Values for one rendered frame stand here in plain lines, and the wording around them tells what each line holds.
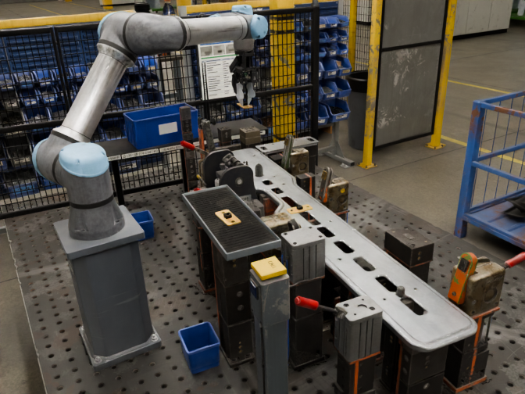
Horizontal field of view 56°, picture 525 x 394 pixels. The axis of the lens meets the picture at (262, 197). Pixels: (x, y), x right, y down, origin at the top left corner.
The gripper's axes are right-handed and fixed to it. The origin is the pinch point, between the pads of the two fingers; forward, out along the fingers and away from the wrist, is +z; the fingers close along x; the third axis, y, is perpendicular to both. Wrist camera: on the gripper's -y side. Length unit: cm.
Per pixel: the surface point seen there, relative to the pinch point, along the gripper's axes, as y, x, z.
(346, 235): 69, 4, 26
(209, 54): -55, 5, -10
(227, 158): 32.1, -19.6, 9.2
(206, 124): 1.3, -16.5, 6.4
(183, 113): -29.2, -16.9, 9.6
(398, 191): -119, 181, 127
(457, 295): 106, 11, 26
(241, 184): 45, -20, 13
